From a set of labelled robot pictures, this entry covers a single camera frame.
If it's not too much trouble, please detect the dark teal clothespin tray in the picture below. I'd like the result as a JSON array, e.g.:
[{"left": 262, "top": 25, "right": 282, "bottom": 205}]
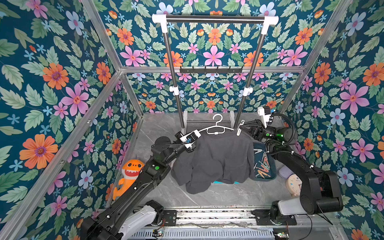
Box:
[{"left": 254, "top": 143, "right": 277, "bottom": 182}]

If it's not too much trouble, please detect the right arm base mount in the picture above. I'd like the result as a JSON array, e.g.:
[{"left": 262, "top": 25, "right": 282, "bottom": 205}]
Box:
[{"left": 251, "top": 209, "right": 297, "bottom": 226}]

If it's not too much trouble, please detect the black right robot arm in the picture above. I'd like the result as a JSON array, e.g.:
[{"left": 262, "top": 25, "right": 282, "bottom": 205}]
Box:
[{"left": 239, "top": 107, "right": 344, "bottom": 225}]

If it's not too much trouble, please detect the white steel clothes rack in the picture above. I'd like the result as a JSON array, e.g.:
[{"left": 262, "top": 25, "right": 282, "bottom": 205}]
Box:
[{"left": 151, "top": 13, "right": 280, "bottom": 134}]

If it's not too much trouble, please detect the dark grey t-shirt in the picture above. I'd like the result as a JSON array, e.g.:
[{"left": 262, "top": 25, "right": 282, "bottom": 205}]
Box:
[{"left": 171, "top": 131, "right": 255, "bottom": 194}]

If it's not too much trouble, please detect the orange shark plush toy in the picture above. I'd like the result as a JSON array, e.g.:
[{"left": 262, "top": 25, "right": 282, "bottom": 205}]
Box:
[{"left": 105, "top": 159, "right": 145, "bottom": 201}]

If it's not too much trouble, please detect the white plastic hanger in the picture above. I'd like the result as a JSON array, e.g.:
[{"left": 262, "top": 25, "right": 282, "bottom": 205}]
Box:
[{"left": 198, "top": 114, "right": 234, "bottom": 135}]

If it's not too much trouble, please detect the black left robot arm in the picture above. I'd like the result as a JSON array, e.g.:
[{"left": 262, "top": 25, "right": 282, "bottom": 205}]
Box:
[{"left": 80, "top": 130, "right": 201, "bottom": 240}]

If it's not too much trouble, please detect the teal laundry basket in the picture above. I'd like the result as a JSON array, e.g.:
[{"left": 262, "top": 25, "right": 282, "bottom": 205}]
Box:
[{"left": 213, "top": 181, "right": 240, "bottom": 185}]

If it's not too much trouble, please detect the white clothespin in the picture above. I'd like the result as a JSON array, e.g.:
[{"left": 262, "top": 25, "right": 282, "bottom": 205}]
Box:
[{"left": 237, "top": 120, "right": 245, "bottom": 136}]

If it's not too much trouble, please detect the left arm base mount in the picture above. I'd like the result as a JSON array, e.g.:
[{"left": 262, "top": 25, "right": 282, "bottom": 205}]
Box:
[{"left": 146, "top": 210, "right": 178, "bottom": 227}]

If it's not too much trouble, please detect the beige round clock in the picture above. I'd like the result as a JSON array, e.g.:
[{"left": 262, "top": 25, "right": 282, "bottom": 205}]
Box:
[{"left": 286, "top": 174, "right": 303, "bottom": 197}]

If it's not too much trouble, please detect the black wall hook rail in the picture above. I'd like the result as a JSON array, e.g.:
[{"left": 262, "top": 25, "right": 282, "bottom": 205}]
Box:
[{"left": 179, "top": 66, "right": 243, "bottom": 74}]

